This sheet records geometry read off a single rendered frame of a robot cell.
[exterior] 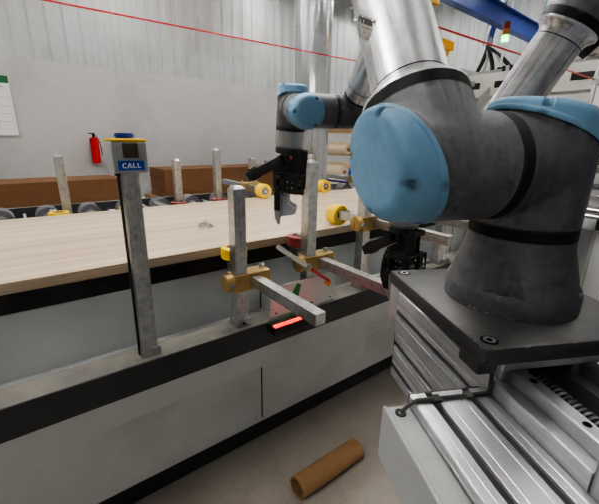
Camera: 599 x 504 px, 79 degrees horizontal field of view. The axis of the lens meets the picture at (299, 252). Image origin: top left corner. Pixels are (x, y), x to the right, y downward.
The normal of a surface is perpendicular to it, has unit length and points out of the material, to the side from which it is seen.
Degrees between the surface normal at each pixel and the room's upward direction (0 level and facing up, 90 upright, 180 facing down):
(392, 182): 96
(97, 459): 90
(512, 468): 0
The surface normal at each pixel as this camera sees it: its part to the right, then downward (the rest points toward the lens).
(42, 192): 0.65, 0.24
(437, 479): 0.02, -0.96
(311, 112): 0.26, 0.40
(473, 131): 0.23, -0.27
